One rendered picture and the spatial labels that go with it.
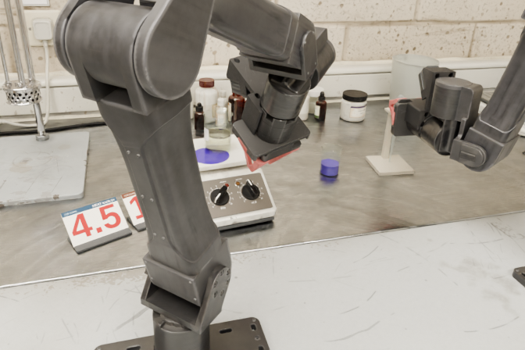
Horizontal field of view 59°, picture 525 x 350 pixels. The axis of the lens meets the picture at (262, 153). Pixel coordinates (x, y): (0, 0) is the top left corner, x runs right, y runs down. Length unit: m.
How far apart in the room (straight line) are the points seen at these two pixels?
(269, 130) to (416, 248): 0.33
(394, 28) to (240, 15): 1.09
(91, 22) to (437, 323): 0.55
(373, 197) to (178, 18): 0.67
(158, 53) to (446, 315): 0.53
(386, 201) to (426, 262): 0.18
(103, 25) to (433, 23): 1.32
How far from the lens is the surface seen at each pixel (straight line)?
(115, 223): 0.81
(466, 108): 0.82
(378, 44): 1.49
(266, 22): 0.49
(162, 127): 0.37
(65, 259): 0.78
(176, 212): 0.43
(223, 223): 0.78
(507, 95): 0.79
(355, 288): 0.71
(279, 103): 0.60
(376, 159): 1.07
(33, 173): 1.02
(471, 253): 0.84
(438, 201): 0.96
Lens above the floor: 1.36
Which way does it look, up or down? 26 degrees down
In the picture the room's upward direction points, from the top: 3 degrees clockwise
